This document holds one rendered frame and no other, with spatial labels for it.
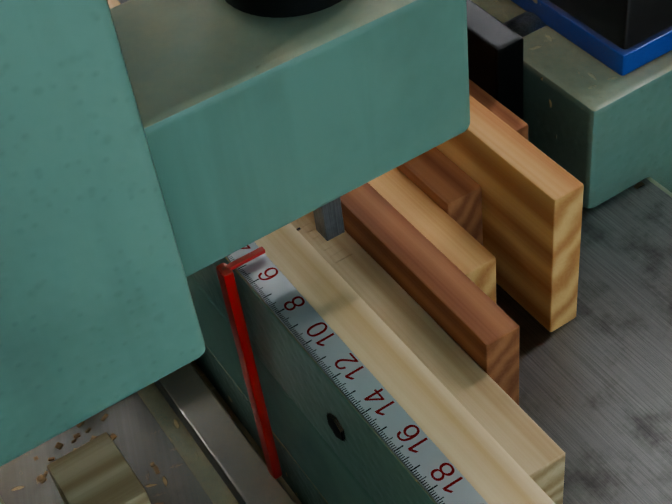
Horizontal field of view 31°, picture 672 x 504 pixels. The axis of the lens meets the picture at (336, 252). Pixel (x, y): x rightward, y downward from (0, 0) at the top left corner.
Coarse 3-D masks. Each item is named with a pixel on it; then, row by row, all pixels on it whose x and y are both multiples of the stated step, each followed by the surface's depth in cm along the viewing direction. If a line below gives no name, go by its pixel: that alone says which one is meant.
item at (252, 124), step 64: (192, 0) 42; (384, 0) 40; (448, 0) 41; (128, 64) 39; (192, 64) 39; (256, 64) 39; (320, 64) 40; (384, 64) 41; (448, 64) 43; (192, 128) 38; (256, 128) 40; (320, 128) 41; (384, 128) 43; (448, 128) 45; (192, 192) 40; (256, 192) 41; (320, 192) 43; (192, 256) 41
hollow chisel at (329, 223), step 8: (336, 200) 49; (320, 208) 48; (328, 208) 49; (336, 208) 49; (320, 216) 49; (328, 216) 49; (336, 216) 49; (320, 224) 49; (328, 224) 49; (336, 224) 49; (320, 232) 50; (328, 232) 49; (336, 232) 50; (328, 240) 50
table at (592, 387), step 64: (128, 0) 73; (640, 192) 57; (640, 256) 54; (576, 320) 52; (640, 320) 51; (576, 384) 49; (640, 384) 49; (320, 448) 50; (576, 448) 47; (640, 448) 47
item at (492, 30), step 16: (480, 16) 52; (528, 16) 57; (480, 32) 51; (496, 32) 51; (512, 32) 51; (528, 32) 56; (480, 48) 51; (496, 48) 50; (512, 48) 51; (480, 64) 52; (496, 64) 51; (512, 64) 51; (480, 80) 52; (496, 80) 51; (512, 80) 52; (496, 96) 52; (512, 96) 52
